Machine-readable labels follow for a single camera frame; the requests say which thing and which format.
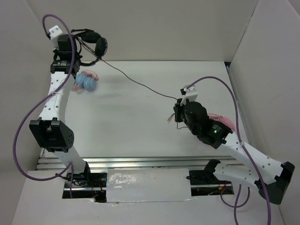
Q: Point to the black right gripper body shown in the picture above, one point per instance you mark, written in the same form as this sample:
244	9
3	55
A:
179	115

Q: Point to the aluminium side rail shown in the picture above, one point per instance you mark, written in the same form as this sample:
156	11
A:
241	115

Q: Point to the black wired headphones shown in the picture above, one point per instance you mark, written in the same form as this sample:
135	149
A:
97	45

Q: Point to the blue pink headphones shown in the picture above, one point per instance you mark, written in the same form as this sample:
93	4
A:
86	80

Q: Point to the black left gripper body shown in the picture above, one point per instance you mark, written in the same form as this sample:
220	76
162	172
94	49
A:
78	57

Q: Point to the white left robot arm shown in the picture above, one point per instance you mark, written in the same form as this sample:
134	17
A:
50	129

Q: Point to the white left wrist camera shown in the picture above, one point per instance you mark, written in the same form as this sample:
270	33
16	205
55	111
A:
54	33

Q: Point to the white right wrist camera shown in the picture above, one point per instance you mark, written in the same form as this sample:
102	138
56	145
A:
188	94

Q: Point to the aluminium front rail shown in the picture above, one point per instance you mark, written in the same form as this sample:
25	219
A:
154	162

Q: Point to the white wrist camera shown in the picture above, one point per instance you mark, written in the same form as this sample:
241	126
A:
54	33
188	94

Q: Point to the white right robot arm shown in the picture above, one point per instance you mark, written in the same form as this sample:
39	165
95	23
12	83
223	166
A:
261	169

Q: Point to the white foil-edged cover board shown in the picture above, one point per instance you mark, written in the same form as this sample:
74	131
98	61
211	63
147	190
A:
148	185

